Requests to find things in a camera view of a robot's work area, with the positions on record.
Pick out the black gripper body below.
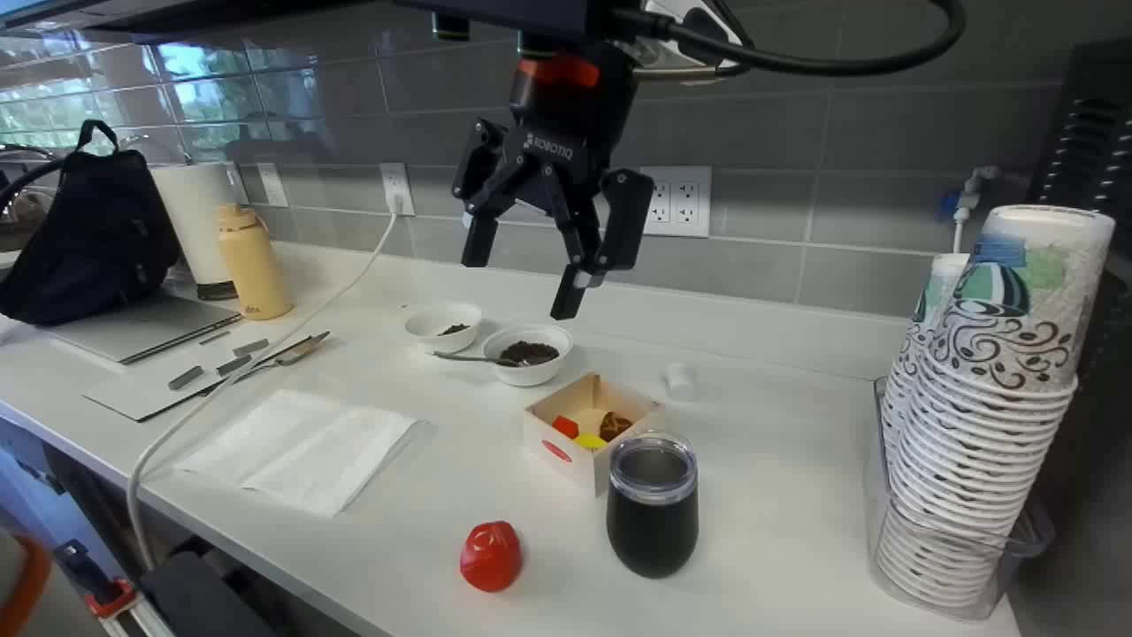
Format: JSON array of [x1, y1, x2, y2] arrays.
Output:
[[499, 49, 647, 224]]

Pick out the white paper towel sheet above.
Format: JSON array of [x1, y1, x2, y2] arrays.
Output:
[[174, 385, 421, 523]]

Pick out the white paper towel roll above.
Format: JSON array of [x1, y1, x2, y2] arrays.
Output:
[[148, 159, 243, 299]]

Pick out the white bowl with dark contents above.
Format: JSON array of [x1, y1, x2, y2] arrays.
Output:
[[478, 318, 578, 389]]

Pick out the small white bowl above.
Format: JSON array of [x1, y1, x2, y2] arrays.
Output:
[[399, 296, 490, 355]]

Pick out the brown toy piece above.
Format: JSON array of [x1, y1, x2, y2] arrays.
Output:
[[597, 407, 638, 446]]

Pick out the small cardboard food tray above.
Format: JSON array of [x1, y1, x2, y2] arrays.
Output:
[[525, 368, 667, 495]]

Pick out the tan bottle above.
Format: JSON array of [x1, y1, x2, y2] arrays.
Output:
[[212, 201, 294, 325]]

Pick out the black tumbler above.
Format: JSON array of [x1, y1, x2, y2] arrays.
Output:
[[601, 433, 706, 580]]

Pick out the metal tongs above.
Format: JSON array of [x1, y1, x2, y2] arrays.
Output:
[[134, 330, 332, 423]]

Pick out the red toy tomato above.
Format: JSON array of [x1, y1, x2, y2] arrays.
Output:
[[457, 515, 528, 594]]

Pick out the blue spray bottle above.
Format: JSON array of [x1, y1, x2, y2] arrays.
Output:
[[934, 164, 1005, 259]]

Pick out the white flat board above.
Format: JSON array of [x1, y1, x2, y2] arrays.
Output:
[[81, 318, 311, 423]]

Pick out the grey flat board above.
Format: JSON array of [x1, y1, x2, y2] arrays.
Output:
[[48, 289, 243, 368]]

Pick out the black bag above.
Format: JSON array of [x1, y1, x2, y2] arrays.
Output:
[[0, 115, 188, 330]]

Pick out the patterned paper cup stack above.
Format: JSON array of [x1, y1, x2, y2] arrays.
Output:
[[878, 201, 1117, 615]]

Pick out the stack of paper cups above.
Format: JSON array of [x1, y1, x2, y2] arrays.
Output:
[[1029, 40, 1132, 357]]

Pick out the orange chair part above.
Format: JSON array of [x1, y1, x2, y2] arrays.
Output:
[[0, 528, 57, 637]]

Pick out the white wall outlet with plug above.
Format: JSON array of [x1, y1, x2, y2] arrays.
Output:
[[378, 159, 419, 224]]

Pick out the white double wall outlet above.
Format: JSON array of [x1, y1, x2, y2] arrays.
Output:
[[641, 164, 717, 241]]

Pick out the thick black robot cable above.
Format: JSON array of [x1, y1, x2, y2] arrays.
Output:
[[614, 0, 970, 80]]

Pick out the white power cable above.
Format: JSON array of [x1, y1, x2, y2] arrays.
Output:
[[121, 192, 414, 573]]

